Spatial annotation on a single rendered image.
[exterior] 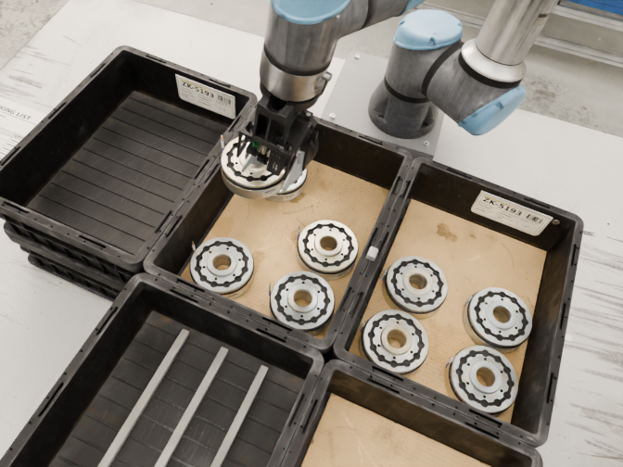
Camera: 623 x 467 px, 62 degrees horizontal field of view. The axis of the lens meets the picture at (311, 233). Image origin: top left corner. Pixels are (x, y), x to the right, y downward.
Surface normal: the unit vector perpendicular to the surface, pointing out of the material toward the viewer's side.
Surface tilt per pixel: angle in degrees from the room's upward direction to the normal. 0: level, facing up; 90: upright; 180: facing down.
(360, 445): 0
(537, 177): 0
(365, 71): 0
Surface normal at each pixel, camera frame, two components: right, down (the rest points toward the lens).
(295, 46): -0.22, 0.83
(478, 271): 0.08, -0.53
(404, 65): -0.78, 0.49
